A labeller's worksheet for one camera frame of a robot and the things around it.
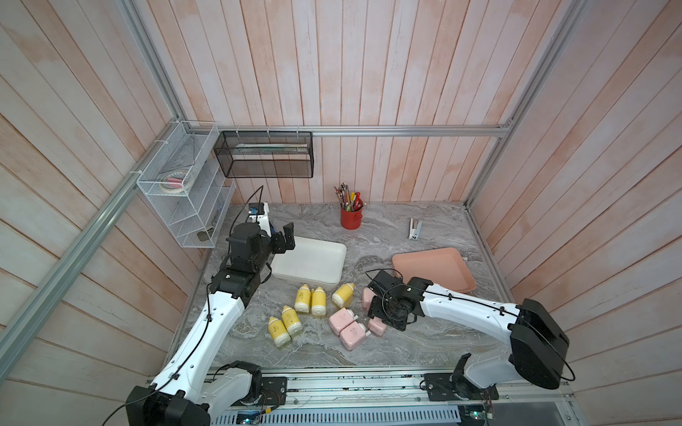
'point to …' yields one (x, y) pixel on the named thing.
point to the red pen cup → (351, 220)
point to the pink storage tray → (446, 268)
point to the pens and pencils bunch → (350, 202)
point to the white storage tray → (312, 260)
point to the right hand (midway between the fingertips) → (374, 317)
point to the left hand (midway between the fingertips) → (279, 228)
